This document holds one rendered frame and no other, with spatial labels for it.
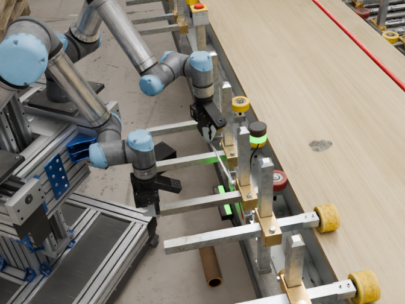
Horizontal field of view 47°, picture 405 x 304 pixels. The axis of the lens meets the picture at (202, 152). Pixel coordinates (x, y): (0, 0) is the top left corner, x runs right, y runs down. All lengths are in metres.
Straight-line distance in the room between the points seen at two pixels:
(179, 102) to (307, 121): 1.94
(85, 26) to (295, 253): 1.16
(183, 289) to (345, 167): 1.13
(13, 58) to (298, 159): 1.01
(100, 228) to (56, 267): 0.30
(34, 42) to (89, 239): 1.44
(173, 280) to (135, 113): 1.59
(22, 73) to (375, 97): 1.43
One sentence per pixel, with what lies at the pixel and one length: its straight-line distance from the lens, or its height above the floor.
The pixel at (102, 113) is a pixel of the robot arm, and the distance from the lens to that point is 1.50.
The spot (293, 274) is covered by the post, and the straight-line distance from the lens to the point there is 1.23.
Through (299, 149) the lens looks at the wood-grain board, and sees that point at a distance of 1.77.
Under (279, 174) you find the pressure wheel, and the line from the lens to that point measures 1.66.
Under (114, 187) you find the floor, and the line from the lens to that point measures 3.04.
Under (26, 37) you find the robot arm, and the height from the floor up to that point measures 1.54.
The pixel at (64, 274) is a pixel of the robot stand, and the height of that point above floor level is 0.21.
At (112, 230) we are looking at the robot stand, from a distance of 2.50.
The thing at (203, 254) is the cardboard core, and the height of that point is 0.07.
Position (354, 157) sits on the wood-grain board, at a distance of 1.77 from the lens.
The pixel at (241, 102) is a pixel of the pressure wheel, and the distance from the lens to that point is 2.02.
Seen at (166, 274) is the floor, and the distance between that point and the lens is 2.53.
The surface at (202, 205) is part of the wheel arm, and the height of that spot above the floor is 0.85.
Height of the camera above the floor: 2.01
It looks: 39 degrees down
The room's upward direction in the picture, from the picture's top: 5 degrees counter-clockwise
